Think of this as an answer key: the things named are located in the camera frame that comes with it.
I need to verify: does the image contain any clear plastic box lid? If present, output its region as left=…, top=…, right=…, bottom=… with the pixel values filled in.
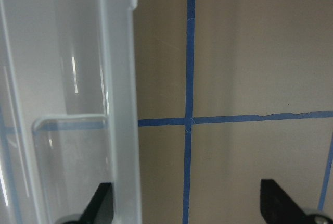
left=1, top=0, right=142, bottom=223

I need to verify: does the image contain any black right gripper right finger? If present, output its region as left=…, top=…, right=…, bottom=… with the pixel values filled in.
left=261, top=179, right=312, bottom=224

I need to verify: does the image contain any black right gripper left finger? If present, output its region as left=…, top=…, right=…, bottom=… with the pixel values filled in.
left=79, top=182, right=114, bottom=224

